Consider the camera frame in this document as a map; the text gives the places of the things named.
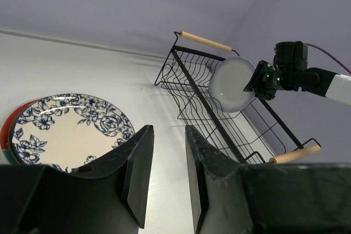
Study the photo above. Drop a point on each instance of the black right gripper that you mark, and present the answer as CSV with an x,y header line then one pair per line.
x,y
265,81

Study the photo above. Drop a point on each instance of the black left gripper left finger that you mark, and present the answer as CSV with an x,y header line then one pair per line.
x,y
107,195

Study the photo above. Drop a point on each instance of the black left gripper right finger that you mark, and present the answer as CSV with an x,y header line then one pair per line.
x,y
230,197

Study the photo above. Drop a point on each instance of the pale blue white plate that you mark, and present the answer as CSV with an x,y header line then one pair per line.
x,y
227,84

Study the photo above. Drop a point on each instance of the blue white floral plate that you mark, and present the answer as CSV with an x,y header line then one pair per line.
x,y
66,131

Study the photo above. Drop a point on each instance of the red blue floral plate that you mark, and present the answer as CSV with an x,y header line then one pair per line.
x,y
5,130

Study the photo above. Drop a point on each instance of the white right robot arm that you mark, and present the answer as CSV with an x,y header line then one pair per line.
x,y
289,71

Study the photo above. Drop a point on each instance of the black wire dish rack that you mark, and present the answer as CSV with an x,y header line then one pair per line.
x,y
256,134

